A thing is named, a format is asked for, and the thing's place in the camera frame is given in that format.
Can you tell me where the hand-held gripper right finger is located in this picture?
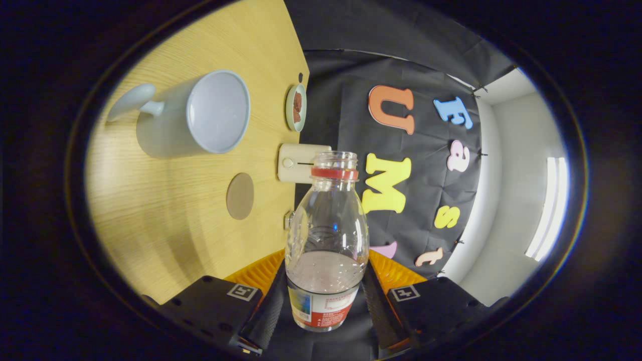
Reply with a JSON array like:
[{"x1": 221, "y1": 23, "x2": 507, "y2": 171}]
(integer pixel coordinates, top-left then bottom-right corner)
[{"x1": 361, "y1": 249, "x2": 510, "y2": 351}]

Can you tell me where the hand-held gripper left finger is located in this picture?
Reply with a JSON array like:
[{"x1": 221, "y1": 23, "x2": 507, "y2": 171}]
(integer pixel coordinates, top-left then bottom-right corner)
[{"x1": 142, "y1": 249, "x2": 289, "y2": 357}]

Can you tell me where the clear plastic juice bottle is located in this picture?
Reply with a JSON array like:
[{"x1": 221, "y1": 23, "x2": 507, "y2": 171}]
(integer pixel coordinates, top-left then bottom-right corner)
[{"x1": 284, "y1": 151, "x2": 370, "y2": 332}]

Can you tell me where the round brown coaster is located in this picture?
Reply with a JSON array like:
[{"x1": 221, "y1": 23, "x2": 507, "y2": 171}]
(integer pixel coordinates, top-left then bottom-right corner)
[{"x1": 226, "y1": 172, "x2": 255, "y2": 221}]

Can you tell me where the light blue cup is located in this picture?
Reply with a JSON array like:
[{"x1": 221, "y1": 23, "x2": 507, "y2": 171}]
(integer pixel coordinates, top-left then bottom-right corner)
[{"x1": 106, "y1": 70, "x2": 251, "y2": 159}]

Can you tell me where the wooden table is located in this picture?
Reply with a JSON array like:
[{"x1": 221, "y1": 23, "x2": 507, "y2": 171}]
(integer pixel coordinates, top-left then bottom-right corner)
[{"x1": 85, "y1": 0, "x2": 310, "y2": 305}]

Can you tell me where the white toaster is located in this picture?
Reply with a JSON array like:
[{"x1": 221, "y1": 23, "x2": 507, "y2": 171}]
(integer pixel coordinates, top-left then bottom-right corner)
[{"x1": 277, "y1": 143, "x2": 333, "y2": 184}]

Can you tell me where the pale green plate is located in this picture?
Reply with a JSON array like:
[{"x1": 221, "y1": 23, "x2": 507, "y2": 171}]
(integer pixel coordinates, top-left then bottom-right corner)
[{"x1": 285, "y1": 83, "x2": 307, "y2": 132}]

